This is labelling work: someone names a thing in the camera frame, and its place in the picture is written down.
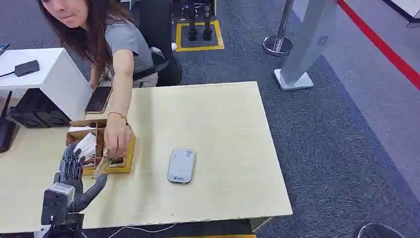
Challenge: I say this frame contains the black robot legs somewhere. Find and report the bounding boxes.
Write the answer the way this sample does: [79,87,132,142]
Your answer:
[183,0,214,42]

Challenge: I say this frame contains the black smartphone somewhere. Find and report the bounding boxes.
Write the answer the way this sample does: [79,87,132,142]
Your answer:
[84,86,113,115]

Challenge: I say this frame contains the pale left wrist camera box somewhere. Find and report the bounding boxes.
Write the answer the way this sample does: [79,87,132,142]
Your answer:
[41,182,77,226]

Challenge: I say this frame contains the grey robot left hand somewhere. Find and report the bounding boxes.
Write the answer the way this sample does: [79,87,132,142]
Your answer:
[53,142,108,214]

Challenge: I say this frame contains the person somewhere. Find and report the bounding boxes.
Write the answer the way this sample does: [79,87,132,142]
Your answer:
[37,0,183,91]

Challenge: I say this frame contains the white pillar stand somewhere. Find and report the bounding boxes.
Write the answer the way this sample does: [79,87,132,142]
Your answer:
[274,0,339,92]

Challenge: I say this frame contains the black router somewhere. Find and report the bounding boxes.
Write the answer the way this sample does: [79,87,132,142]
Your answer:
[0,91,20,154]

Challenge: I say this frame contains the white cable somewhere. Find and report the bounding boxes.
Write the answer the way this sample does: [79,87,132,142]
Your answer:
[106,223,178,238]

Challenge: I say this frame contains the white cabinet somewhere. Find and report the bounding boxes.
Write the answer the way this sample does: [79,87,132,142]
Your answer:
[0,48,93,121]

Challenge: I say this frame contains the silver stanchion post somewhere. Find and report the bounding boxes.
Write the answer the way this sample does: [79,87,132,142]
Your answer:
[262,0,295,57]

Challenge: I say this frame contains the black power adapter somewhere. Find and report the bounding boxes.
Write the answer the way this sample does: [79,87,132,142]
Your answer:
[14,59,41,77]

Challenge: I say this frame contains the person's left hand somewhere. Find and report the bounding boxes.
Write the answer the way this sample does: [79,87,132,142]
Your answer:
[104,115,135,161]

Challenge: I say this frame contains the thin orange bracelet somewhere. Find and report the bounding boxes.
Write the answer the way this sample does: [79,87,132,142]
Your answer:
[107,111,128,121]

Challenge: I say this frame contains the black round object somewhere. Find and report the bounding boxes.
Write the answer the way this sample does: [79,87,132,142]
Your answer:
[356,223,406,238]

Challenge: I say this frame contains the wooden card box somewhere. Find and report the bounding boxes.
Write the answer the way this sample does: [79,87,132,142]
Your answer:
[65,119,136,177]

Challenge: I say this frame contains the white platform with black edge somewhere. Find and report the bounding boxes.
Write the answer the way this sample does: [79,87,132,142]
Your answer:
[382,0,420,28]

